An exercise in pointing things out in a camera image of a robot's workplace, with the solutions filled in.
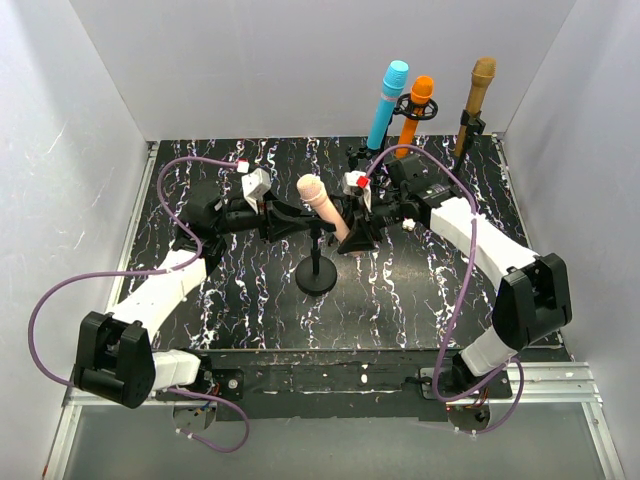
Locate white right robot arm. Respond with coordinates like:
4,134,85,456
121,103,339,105
338,155,572,401

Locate blue toy microphone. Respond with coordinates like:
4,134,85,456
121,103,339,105
367,60,409,150

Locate orange toy microphone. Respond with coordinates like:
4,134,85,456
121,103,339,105
398,75,435,144

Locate black round-base clamp stand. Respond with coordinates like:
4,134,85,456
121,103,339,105
452,110,486,177

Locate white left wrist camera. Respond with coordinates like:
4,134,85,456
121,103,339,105
237,159,271,214

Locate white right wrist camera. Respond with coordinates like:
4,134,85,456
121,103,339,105
341,170,372,212

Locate black small tripod stand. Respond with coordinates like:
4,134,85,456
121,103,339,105
329,146,381,230

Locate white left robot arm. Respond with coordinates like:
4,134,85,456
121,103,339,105
73,181,319,408

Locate gold toy microphone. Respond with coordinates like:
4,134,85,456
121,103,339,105
454,56,497,158

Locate black tripod shock-mount stand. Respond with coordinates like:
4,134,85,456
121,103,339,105
366,93,439,153

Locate pink toy microphone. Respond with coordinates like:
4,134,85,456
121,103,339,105
296,174,350,243

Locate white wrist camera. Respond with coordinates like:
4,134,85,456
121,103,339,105
341,170,372,212
237,159,271,214

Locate aluminium frame rail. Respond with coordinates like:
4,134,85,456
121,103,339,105
42,142,161,480

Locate blue and white block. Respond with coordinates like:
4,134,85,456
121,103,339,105
402,219,415,231

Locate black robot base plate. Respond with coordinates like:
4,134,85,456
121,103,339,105
154,347,501,426

